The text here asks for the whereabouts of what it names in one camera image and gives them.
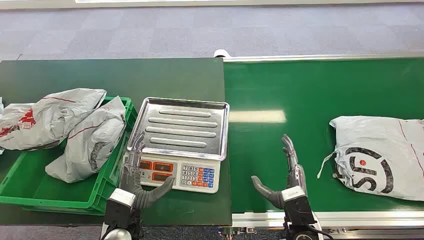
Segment grey mailer bag red line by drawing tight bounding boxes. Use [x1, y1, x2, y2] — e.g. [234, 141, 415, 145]
[44, 96, 127, 184]

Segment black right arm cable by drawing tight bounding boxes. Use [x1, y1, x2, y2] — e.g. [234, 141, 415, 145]
[306, 224, 335, 240]

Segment green plastic crate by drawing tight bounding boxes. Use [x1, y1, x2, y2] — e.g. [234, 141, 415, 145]
[0, 96, 139, 216]

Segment grey mailer bag red print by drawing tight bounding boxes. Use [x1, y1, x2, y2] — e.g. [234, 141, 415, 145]
[0, 88, 108, 152]

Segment grey mailer bag black logo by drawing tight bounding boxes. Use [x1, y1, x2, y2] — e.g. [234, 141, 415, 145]
[317, 115, 424, 202]

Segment green conveyor belt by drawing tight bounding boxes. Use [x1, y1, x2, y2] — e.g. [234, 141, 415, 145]
[223, 57, 424, 214]

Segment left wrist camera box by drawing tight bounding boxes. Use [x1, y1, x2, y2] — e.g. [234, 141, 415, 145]
[104, 188, 137, 231]

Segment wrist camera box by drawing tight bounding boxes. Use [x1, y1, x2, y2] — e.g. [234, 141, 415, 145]
[104, 188, 137, 231]
[280, 186, 317, 227]

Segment white bag edge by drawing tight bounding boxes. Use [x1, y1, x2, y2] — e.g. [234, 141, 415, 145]
[0, 97, 5, 156]

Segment aluminium conveyor frame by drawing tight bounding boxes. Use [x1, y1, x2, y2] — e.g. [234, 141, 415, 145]
[218, 52, 424, 240]

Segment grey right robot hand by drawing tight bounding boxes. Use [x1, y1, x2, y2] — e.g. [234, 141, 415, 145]
[250, 134, 308, 210]

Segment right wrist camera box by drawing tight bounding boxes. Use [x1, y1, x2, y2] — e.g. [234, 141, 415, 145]
[280, 186, 317, 227]

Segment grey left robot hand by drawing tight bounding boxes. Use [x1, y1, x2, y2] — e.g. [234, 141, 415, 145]
[119, 131, 176, 211]

